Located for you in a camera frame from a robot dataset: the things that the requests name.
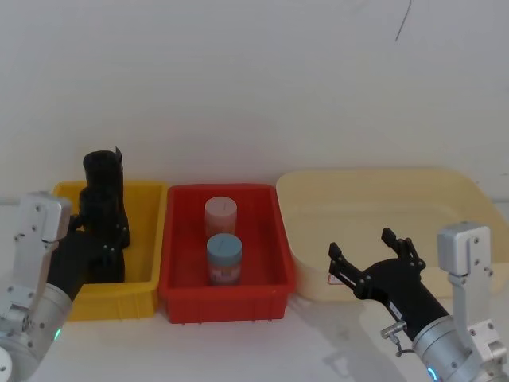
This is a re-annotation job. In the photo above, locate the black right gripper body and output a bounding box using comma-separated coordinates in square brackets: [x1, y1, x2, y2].
[354, 256, 453, 340]

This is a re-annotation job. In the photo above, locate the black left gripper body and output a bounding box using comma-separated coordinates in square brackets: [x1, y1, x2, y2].
[45, 228, 127, 302]

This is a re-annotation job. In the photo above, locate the black plastic roll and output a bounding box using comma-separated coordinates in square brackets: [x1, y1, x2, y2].
[79, 146, 129, 240]

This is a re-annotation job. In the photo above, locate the yellow plastic bin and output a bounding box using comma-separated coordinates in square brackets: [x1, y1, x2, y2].
[52, 181, 169, 322]

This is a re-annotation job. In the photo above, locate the cream plastic tub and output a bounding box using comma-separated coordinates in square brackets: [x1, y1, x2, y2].
[274, 167, 508, 306]

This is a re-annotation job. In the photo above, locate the red plastic bin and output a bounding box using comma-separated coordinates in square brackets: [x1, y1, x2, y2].
[157, 183, 296, 325]

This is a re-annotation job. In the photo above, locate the pink lidded jar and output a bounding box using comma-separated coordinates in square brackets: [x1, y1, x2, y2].
[204, 196, 239, 240]

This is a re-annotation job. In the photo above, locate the blue lidded jar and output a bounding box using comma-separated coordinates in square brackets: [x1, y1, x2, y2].
[205, 233, 243, 287]

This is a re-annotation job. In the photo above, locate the thin dark gripper cable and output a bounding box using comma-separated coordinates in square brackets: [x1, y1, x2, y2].
[379, 320, 417, 358]

